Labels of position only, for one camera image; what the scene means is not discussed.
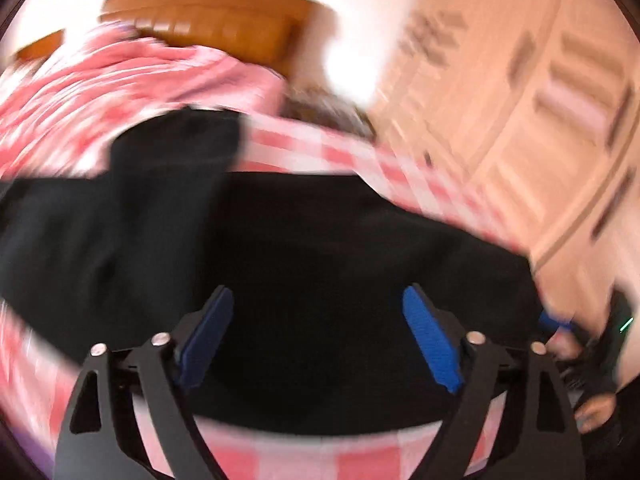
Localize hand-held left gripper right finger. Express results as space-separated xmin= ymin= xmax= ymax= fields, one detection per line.
xmin=402 ymin=284 xmax=586 ymax=480

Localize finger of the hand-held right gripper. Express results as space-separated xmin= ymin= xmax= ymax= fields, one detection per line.
xmin=539 ymin=309 xmax=577 ymax=337

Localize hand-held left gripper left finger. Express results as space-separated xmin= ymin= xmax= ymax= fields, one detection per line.
xmin=52 ymin=285 xmax=236 ymax=480

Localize black pants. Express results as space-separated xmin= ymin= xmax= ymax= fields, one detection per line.
xmin=0 ymin=105 xmax=547 ymax=436

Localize person's right hand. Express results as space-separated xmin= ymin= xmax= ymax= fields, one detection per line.
xmin=574 ymin=394 xmax=620 ymax=435

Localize light wooden wardrobe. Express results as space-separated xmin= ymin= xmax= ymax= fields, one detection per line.
xmin=370 ymin=0 xmax=640 ymax=311

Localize pink checkered bed sheet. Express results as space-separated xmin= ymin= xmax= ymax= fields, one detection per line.
xmin=0 ymin=110 xmax=531 ymax=480

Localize nightstand with floral cloth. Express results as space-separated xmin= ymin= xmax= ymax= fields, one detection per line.
xmin=282 ymin=84 xmax=377 ymax=142

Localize pink quilt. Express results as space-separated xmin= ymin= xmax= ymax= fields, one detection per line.
xmin=0 ymin=22 xmax=287 ymax=181

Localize wooden bed headboard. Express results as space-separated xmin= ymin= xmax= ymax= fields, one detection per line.
xmin=99 ymin=0 xmax=332 ymax=82

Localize brown wooden nightstand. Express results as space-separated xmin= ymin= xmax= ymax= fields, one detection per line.
xmin=16 ymin=29 xmax=67 ymax=62

